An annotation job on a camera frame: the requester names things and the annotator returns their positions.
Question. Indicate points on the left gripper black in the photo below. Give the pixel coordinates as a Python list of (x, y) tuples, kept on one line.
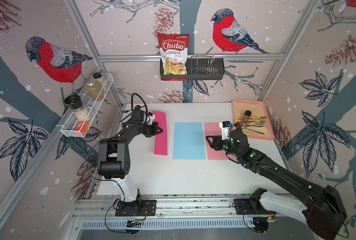
[(154, 131)]

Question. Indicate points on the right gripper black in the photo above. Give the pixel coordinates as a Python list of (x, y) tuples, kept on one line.
[(215, 140)]

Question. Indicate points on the magenta paper sheet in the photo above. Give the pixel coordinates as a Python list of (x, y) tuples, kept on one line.
[(161, 144)]

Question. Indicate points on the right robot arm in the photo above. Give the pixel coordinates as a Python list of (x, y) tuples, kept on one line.
[(320, 208)]

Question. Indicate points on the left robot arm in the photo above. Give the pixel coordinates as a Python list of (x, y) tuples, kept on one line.
[(114, 157)]

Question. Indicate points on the light pink paper sheet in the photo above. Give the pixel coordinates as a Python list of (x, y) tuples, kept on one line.
[(213, 129)]

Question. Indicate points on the light blue paper sheet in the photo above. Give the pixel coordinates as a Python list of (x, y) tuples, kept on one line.
[(189, 141)]

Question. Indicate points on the iridescent purple spoon front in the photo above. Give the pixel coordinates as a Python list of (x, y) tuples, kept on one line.
[(253, 129)]

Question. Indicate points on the red pepper spice jar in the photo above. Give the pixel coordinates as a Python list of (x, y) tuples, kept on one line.
[(246, 117)]

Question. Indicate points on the beige cloth napkin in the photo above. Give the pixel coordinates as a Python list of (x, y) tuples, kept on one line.
[(251, 108)]

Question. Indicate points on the pink plastic tray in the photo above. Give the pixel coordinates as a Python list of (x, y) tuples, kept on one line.
[(253, 120)]

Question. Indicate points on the iridescent rainbow spoon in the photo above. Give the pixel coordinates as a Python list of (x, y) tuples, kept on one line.
[(249, 124)]

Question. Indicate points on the tan spice bottle front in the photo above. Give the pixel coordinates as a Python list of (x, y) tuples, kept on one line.
[(94, 90)]

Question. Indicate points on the tan spice bottle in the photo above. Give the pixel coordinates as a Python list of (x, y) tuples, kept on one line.
[(94, 90), (100, 80)]

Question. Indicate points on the small red box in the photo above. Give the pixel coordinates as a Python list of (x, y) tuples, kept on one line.
[(82, 127)]

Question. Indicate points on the tan spice bottle rear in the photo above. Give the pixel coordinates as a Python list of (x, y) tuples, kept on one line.
[(100, 80)]

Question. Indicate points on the black lid grinder jar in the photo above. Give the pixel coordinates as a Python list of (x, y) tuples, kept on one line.
[(82, 113)]

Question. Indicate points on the Chuba cassava chips bag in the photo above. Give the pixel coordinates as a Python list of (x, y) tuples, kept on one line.
[(174, 55)]

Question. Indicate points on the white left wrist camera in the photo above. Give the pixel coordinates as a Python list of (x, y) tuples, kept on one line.
[(150, 117)]

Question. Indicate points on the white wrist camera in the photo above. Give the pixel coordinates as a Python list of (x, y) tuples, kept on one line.
[(150, 117), (225, 127)]

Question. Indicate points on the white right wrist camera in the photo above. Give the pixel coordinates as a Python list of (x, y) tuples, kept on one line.
[(225, 127)]

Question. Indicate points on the gold spoon cream handle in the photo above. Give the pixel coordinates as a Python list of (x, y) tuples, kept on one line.
[(262, 118)]

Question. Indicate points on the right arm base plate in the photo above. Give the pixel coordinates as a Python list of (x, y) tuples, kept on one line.
[(250, 207)]

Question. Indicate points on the black wire wall basket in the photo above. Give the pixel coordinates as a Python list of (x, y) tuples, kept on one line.
[(198, 69)]

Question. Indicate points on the clear acrylic wall shelf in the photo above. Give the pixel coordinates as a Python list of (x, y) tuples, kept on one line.
[(68, 129)]

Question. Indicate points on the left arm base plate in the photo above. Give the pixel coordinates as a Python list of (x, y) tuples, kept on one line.
[(144, 208)]

